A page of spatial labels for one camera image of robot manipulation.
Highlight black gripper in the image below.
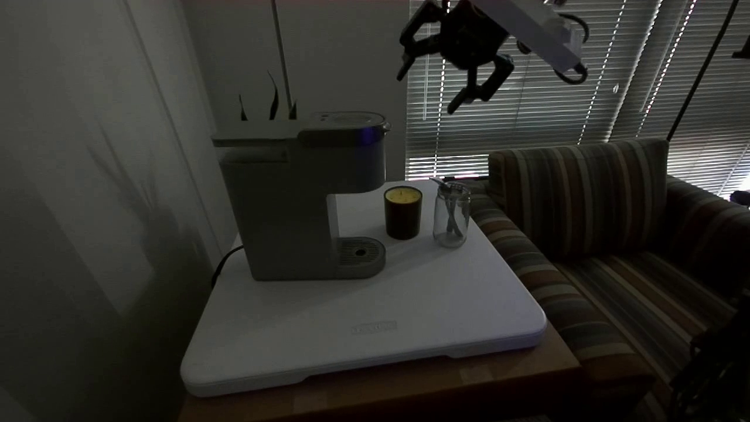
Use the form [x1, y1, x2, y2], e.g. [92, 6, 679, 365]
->
[394, 0, 516, 118]

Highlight grey coffee maker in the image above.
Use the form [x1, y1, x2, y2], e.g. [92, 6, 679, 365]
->
[211, 108, 392, 285]

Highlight thin metal utensil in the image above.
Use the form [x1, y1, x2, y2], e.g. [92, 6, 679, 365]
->
[428, 173, 468, 237]

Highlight yellow candle in dark jar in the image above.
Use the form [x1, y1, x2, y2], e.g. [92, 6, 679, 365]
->
[381, 184, 424, 241]

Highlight clear glass jar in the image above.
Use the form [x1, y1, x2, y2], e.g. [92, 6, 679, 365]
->
[431, 179, 474, 252]

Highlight window blinds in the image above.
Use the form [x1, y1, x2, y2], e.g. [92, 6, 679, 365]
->
[406, 0, 750, 198]

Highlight striped sofa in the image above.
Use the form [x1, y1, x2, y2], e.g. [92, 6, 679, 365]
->
[467, 139, 750, 422]

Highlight thin black pole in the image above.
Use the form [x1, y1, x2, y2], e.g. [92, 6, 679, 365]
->
[665, 0, 740, 143]

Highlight white plastic board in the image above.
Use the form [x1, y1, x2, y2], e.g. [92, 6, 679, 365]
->
[180, 180, 549, 398]

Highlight wooden side table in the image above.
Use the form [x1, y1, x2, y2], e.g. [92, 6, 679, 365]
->
[175, 321, 585, 422]

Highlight black power cord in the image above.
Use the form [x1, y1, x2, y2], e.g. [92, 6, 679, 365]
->
[207, 241, 245, 289]

